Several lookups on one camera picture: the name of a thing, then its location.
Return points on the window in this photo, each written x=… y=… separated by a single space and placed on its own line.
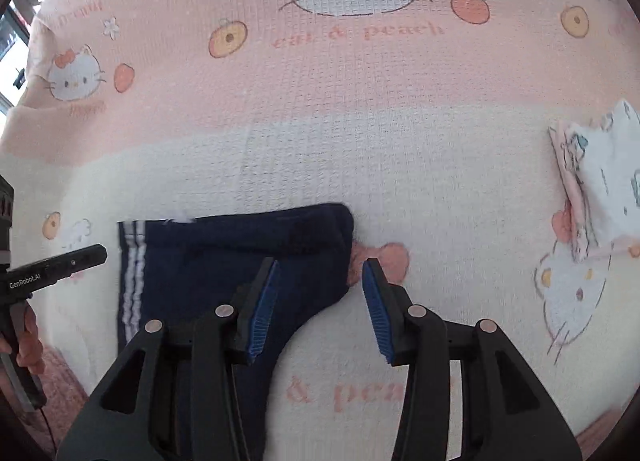
x=12 y=48

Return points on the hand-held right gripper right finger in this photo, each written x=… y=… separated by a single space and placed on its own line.
x=377 y=313

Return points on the pink white printed blanket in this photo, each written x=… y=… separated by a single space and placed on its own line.
x=350 y=141

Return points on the person's left hand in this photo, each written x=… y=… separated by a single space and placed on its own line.
x=31 y=343

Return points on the navy blue shorts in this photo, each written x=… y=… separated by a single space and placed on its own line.
x=210 y=251

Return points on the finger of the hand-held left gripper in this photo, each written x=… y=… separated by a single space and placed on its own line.
x=77 y=262

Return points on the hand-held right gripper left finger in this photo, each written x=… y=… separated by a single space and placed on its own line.
x=262 y=313

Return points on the pink folded garment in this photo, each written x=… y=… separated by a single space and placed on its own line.
x=567 y=176

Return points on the pink fluffy robe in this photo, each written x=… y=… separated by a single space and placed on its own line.
x=60 y=391

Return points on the white printed folded garment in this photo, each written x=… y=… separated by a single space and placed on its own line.
x=610 y=181

